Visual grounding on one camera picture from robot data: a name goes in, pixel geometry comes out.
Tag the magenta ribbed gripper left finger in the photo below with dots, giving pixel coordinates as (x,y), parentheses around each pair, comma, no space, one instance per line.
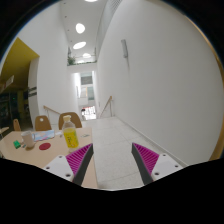
(72,167)

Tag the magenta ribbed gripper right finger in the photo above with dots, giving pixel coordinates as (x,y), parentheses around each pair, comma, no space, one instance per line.
(153,166)

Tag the clear bottle with yellow label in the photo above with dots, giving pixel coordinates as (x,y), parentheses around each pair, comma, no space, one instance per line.
(70,135)

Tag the round red coaster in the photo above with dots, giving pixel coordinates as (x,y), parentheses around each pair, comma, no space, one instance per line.
(44,146)

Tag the light blue paper sheet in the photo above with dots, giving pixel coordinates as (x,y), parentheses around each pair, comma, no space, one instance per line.
(44,135)

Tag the wooden chair right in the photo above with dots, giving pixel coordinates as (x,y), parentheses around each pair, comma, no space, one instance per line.
(74,118)

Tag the wooden chair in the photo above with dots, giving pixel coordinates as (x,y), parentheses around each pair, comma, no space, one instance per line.
(42,123)
(16,125)
(74,118)

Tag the wooden chair middle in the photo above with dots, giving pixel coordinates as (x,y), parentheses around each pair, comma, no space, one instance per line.
(42,123)

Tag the white mug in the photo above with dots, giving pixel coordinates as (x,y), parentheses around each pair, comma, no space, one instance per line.
(28,139)

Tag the wooden handrail left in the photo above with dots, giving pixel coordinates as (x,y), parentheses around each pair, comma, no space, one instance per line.
(49,109)

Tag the small green object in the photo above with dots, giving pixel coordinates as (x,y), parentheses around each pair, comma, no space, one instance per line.
(16,144)

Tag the wooden chair left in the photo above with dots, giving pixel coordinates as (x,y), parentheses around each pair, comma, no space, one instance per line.
(16,125)

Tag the wooden stair handrail right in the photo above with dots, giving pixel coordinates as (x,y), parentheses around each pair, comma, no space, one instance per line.
(108,106)

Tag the green balcony plant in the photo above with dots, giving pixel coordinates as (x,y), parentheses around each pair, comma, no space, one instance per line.
(71,61)

